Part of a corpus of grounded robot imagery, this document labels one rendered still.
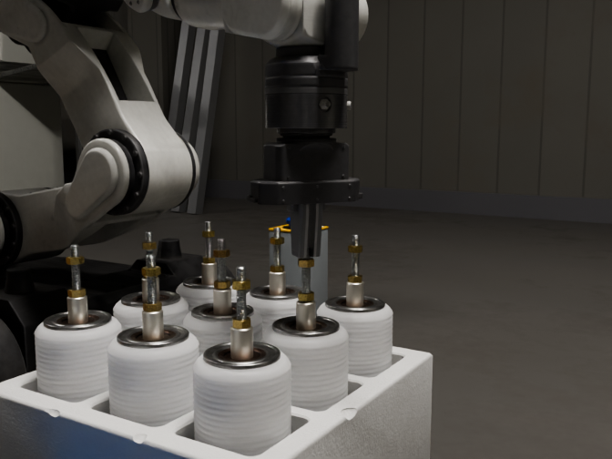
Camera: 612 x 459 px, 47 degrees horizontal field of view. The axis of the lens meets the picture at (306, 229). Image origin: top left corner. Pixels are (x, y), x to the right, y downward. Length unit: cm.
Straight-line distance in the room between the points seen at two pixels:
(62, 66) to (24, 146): 352
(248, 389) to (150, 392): 12
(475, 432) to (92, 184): 72
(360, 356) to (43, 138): 415
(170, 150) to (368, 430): 61
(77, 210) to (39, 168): 365
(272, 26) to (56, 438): 48
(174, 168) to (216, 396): 60
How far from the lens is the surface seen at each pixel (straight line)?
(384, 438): 84
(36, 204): 137
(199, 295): 98
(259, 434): 68
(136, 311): 90
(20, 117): 478
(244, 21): 76
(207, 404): 68
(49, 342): 83
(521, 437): 117
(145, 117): 122
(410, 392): 89
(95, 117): 124
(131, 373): 74
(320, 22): 74
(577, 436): 120
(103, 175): 116
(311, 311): 78
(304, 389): 76
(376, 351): 87
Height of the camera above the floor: 47
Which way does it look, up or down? 8 degrees down
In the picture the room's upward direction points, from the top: straight up
